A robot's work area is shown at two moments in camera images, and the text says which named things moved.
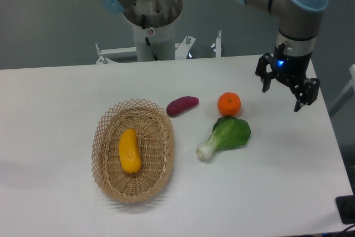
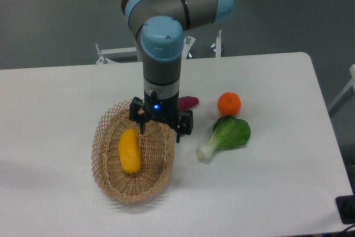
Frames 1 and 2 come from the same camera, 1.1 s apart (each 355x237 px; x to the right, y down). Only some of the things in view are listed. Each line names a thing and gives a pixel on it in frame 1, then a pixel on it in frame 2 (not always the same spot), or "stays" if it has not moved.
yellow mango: [128, 151] stays
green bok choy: [228, 133] stays
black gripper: [291, 68] to [165, 110]
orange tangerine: [229, 103] stays
